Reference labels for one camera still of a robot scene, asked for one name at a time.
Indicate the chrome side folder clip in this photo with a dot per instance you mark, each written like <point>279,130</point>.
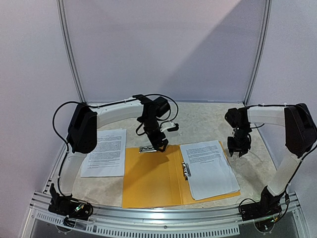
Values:
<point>146,149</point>

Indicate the aluminium frame post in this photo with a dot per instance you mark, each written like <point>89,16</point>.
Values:
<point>259,51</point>
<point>69,51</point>

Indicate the chrome folder spring clip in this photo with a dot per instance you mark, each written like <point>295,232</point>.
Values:
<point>186,170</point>

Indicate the left aluminium frame post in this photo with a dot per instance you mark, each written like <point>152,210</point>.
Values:
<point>69,51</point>

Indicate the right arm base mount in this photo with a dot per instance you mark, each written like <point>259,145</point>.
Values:
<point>266,207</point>

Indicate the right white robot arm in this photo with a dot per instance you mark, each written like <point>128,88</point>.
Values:
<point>300,136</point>

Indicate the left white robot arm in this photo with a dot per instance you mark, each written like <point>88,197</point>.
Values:
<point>81,138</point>

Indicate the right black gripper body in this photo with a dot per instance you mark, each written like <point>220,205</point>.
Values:
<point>238,144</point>

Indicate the aluminium front rail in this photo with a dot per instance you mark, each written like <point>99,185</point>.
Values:
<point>115,222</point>

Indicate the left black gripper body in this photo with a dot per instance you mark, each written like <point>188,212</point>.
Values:
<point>152,136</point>

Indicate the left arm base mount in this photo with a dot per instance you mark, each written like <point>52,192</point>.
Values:
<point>68,206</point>

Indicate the stack of printed papers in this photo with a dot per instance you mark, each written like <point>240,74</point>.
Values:
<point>108,157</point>

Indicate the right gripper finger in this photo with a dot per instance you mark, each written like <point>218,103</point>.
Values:
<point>230,152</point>
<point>241,153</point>

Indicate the right aluminium frame post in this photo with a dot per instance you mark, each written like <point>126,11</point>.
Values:
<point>259,51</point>

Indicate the orange file folder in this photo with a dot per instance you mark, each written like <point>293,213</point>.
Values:
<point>156,179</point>

